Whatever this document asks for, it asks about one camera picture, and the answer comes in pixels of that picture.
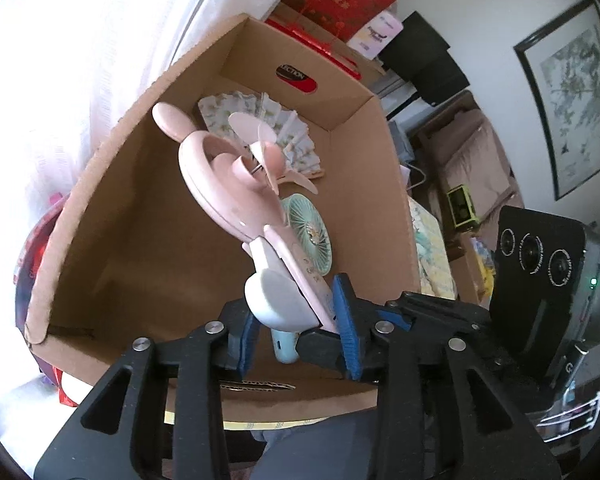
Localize black speaker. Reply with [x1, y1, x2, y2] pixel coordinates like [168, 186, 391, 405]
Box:
[382, 10, 451, 73]
[410, 50, 471, 106]

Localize white sheer curtain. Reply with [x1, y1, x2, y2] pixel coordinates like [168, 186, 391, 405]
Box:
[0, 0, 276, 461]

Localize green black radio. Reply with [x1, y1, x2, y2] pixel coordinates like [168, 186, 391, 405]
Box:
[447, 185, 481, 231]

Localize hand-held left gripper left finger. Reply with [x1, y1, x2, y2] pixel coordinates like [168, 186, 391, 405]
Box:
[34, 300, 261, 480]

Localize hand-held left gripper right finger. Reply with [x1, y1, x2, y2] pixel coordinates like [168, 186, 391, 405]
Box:
[332, 274, 561, 480]

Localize mint handheld electric fan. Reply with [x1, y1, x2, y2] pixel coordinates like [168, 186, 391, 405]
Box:
[270, 195, 333, 365]

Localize brown cardboard box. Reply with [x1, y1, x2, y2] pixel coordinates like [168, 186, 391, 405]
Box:
[24, 14, 423, 423]

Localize floral white folding fan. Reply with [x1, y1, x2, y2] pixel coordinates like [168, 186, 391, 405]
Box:
[197, 91, 326, 181]

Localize person's grey trousers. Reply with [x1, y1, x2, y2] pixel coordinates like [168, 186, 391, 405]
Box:
[250, 402, 381, 480]

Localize brown sofa with cushions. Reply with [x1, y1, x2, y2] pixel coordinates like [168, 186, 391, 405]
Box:
[420, 90, 523, 241]

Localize framed ink painting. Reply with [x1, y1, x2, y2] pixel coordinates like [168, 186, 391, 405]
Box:
[514, 0, 600, 201]

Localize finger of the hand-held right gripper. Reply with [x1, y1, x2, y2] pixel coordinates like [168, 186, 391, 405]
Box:
[296, 327, 345, 377]
[379, 290, 497, 346]

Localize red plastic bag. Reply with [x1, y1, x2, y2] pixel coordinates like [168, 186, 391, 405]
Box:
[12, 192, 81, 408]

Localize small cardboard tray of items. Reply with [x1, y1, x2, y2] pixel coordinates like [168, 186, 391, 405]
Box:
[457, 235, 496, 306]

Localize pink handheld electric fan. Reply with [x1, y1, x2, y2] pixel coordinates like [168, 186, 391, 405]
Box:
[152, 102, 341, 336]

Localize red gift box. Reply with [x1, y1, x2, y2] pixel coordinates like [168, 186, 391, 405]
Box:
[267, 17, 361, 93]

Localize yellow plaid tablecloth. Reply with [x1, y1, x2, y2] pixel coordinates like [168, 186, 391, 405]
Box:
[165, 200, 456, 431]

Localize white purple box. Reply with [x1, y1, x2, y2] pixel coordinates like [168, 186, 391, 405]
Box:
[352, 15, 401, 56]

